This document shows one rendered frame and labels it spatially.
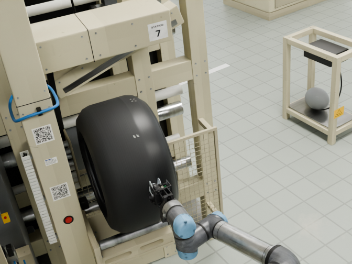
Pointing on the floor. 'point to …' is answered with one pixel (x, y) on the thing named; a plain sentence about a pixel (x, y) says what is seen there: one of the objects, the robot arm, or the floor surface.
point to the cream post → (8, 14)
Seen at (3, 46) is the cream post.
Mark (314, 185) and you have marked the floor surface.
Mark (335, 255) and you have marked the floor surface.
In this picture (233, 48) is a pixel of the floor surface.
